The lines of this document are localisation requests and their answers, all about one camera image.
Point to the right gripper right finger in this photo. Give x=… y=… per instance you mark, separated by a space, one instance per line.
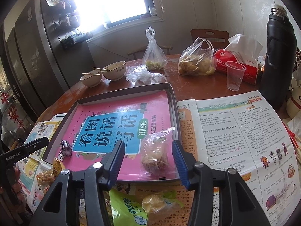
x=184 y=162

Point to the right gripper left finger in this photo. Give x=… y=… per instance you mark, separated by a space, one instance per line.
x=111 y=166

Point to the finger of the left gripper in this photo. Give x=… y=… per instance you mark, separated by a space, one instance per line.
x=24 y=151

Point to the clear bagged round pastry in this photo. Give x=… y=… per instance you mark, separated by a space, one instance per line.
x=155 y=155

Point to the orange egg rolls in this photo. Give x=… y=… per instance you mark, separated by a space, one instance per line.
x=45 y=178

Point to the brown silver candy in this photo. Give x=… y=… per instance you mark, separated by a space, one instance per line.
x=65 y=150

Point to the green yellow pastry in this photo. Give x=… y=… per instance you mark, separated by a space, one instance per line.
x=129 y=210

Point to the yellow panda snack bar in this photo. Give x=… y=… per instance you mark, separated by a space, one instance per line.
x=57 y=167

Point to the plastic bag of fried snacks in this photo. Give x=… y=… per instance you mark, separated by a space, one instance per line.
x=197 y=60

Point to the pink and blue book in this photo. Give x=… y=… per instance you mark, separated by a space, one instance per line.
x=117 y=131

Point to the dark cardboard box tray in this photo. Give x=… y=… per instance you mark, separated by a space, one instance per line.
x=113 y=131

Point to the colourful student newspaper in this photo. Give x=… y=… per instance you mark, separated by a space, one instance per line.
x=241 y=131

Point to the left white ceramic bowl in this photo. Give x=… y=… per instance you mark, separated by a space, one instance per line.
x=91 y=81

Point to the white ceramic bowl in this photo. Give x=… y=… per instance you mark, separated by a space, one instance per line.
x=116 y=71
x=91 y=81

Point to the crumpled clear plastic bag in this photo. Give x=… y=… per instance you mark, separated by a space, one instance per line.
x=141 y=74

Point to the right white ceramic bowl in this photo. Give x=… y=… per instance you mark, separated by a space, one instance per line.
x=116 y=71

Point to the wooden chopsticks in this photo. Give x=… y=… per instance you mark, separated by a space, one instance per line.
x=98 y=71

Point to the clear plastic cup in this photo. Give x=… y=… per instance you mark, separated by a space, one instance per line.
x=235 y=73

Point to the tied clear plastic bag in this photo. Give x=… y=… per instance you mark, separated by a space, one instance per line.
x=154 y=60

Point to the wooden chair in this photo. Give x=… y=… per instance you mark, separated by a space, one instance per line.
x=150 y=49
x=219 y=39

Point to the black thermos bottle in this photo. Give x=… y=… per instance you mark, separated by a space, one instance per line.
x=280 y=57

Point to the dark refrigerator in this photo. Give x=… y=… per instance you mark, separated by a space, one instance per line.
x=47 y=53

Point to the white cat figurine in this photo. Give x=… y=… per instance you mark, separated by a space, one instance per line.
x=293 y=104

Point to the red tissue pack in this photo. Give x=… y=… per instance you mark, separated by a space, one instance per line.
x=241 y=49

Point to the wooden chair back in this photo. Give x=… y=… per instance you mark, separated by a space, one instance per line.
x=219 y=39

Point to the bright window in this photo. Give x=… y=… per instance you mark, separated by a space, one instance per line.
x=97 y=14

